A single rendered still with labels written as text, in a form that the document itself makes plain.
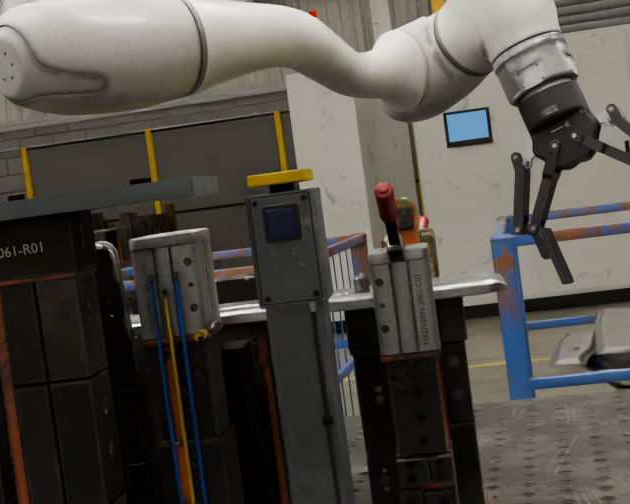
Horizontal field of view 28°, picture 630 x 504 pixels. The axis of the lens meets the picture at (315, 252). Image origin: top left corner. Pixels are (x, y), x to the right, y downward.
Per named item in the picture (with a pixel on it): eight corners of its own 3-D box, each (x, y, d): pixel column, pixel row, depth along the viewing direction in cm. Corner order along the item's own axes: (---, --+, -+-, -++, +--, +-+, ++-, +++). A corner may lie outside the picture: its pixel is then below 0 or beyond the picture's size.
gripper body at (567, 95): (505, 106, 146) (536, 177, 145) (570, 72, 143) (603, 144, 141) (524, 113, 153) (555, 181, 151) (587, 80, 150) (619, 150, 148)
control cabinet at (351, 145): (373, 299, 1192) (340, 41, 1179) (429, 293, 1179) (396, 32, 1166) (315, 336, 959) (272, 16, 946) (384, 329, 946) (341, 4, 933)
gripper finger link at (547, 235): (543, 227, 146) (538, 229, 147) (568, 282, 145) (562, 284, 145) (551, 228, 149) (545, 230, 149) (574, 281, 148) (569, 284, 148)
